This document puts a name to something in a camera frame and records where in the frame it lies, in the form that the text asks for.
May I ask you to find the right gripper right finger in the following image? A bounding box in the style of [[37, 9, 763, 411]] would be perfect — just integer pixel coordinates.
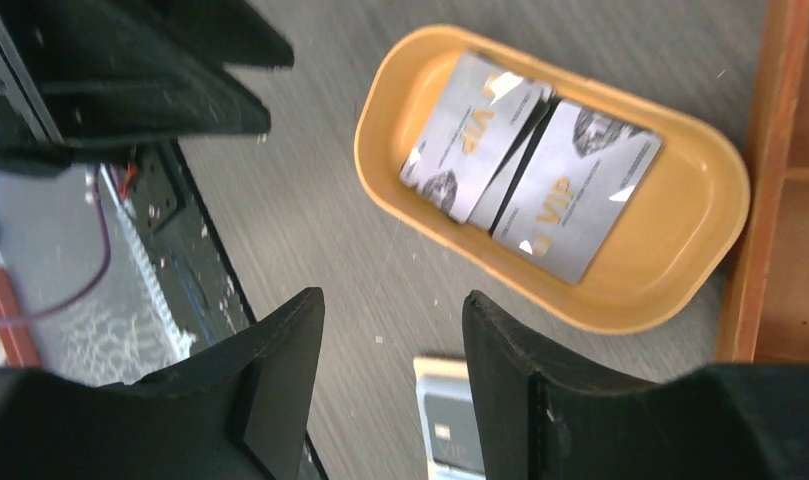
[[462, 291, 809, 479]]

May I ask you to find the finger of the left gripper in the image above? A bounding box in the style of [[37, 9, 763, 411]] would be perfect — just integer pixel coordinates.
[[132, 0, 295, 70]]

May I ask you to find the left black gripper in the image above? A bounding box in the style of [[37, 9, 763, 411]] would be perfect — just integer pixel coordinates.
[[0, 1, 271, 176]]

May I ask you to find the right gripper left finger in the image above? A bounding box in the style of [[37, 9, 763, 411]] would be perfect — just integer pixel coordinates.
[[0, 287, 326, 479]]

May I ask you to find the black VIP credit card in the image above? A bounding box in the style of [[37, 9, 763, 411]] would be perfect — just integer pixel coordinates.
[[421, 394, 486, 479]]

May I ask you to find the beige card holder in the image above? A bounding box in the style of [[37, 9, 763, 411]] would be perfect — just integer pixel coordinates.
[[413, 356, 485, 479]]

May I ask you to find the orange oval tray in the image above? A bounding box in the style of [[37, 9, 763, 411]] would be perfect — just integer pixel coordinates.
[[354, 25, 750, 335]]

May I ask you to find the right credit card in tray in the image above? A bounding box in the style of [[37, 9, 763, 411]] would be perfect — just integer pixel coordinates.
[[490, 98, 663, 284]]

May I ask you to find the credit card in tray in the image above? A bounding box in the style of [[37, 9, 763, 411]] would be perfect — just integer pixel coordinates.
[[490, 98, 663, 284], [399, 51, 554, 223]]

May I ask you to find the left credit card in tray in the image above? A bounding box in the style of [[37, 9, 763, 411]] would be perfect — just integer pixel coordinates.
[[399, 51, 554, 223]]

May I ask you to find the orange compartment organizer box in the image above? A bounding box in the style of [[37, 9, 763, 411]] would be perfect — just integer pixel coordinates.
[[715, 1, 809, 362]]

